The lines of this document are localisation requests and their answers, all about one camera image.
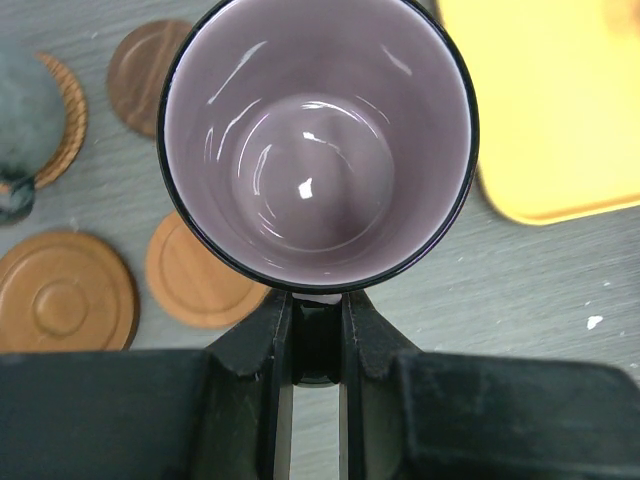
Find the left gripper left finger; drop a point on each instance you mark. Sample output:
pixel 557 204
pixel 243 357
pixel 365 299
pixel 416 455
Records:
pixel 246 429

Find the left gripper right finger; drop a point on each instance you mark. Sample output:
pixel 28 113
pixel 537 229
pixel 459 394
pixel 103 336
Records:
pixel 369 408

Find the orange wooden coaster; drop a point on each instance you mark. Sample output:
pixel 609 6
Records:
pixel 194 286

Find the grooved wooden coaster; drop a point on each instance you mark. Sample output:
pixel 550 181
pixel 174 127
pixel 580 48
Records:
pixel 64 291

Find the purple transparent cup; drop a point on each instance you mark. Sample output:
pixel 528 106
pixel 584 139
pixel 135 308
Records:
pixel 318 147

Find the orange cork coaster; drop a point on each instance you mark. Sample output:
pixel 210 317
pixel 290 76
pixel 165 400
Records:
pixel 76 108

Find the dark brown wooden coaster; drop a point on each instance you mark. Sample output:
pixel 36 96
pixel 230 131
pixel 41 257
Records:
pixel 138 69

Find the grey mug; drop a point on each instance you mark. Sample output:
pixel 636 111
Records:
pixel 33 122

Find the yellow tray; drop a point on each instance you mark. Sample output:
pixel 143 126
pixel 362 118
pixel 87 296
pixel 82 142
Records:
pixel 557 84

